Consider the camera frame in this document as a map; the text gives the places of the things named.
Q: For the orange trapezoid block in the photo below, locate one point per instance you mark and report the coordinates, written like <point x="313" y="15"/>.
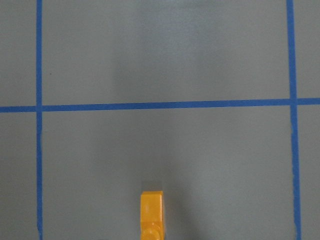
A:
<point x="152" y="215"/>

